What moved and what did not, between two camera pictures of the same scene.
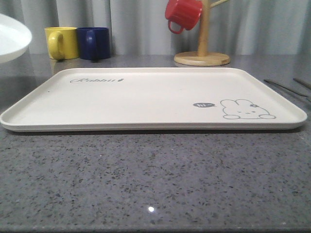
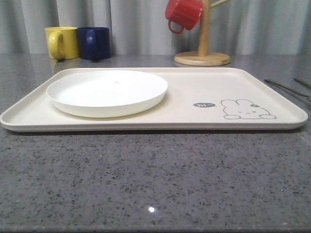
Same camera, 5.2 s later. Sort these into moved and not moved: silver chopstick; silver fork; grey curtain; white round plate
Moved: white round plate
Not moved: silver chopstick; grey curtain; silver fork
